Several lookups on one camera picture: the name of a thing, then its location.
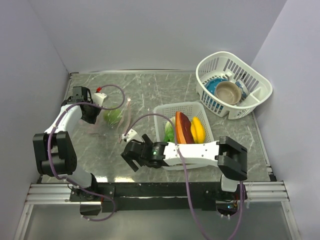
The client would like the beige bowl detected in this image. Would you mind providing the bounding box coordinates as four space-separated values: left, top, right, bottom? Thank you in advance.
214 81 242 105

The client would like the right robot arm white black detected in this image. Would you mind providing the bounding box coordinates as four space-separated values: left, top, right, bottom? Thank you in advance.
121 130 248 199

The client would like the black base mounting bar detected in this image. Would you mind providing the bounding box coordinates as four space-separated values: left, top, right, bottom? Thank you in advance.
69 182 248 216

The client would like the clear zip bag pink slider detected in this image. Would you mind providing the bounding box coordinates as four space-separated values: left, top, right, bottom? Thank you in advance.
86 97 132 143

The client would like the blue plate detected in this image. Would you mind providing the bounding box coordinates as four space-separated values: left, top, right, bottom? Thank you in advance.
205 78 227 96

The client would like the white slatted dish basket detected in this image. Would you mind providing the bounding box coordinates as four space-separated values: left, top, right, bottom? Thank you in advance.
195 51 273 120

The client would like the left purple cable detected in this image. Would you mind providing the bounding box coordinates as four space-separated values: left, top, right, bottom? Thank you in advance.
47 84 126 223

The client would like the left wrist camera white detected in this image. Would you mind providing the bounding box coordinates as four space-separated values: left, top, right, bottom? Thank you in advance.
92 92 108 107

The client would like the fake yellow mango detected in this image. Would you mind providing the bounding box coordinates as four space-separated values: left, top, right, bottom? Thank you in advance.
190 116 206 144

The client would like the white perforated shallow tray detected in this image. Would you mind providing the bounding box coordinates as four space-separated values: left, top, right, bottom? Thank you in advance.
153 102 219 171

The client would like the fake green apple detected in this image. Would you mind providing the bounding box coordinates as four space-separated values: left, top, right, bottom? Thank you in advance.
103 109 123 126

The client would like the aluminium frame rail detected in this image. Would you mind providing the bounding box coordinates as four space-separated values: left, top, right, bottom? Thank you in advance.
14 181 301 240

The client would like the fake green lettuce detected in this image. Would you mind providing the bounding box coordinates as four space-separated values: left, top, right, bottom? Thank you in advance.
163 121 175 143

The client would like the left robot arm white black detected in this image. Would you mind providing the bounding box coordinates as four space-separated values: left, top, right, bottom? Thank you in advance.
32 86 101 201

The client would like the white blue patterned dish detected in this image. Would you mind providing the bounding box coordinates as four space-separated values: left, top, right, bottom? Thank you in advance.
235 80 250 99

